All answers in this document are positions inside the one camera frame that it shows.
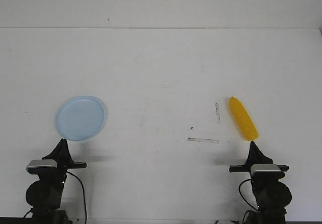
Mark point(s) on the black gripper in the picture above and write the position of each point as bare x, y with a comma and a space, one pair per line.
61, 161
255, 156

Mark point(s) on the light blue round plate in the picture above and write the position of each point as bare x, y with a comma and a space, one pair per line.
80, 118

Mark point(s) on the yellow toy corn cob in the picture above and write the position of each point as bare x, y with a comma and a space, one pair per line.
242, 119

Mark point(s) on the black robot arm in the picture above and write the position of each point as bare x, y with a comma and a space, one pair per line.
45, 195
271, 195

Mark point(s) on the vertical tape strip on table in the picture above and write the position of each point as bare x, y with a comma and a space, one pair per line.
218, 119

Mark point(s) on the horizontal tape strip on table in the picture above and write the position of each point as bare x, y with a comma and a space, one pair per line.
203, 140

